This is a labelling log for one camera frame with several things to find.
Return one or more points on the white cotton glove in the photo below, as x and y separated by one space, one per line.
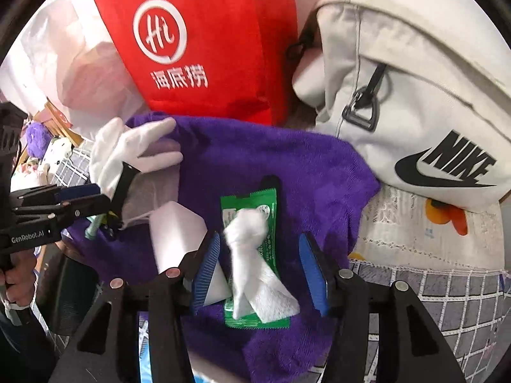
119 155

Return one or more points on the red paper bag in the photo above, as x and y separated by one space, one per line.
223 28

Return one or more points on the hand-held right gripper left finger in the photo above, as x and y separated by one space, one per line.
207 271

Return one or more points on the person's left hand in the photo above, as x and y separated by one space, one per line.
22 283

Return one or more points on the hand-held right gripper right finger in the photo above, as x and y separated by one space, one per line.
313 275

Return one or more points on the light green tube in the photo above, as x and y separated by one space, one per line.
92 229

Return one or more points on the white plastic shopping bag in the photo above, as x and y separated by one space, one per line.
80 79

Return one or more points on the green snack packet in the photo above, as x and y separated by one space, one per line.
239 207

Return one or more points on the white knotted cloth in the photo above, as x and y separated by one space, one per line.
255 283

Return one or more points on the white foam block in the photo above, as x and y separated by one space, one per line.
175 235

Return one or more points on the white lace cloth orange print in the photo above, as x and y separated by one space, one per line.
399 223

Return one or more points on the light grey sling bag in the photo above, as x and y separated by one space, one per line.
419 68

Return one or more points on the white spotted plush toy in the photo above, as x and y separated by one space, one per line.
58 153

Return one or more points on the purple fluffy towel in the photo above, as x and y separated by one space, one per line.
311 175

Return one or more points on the purple plush toy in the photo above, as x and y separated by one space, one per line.
38 135

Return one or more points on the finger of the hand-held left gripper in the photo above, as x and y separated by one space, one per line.
84 207
76 192

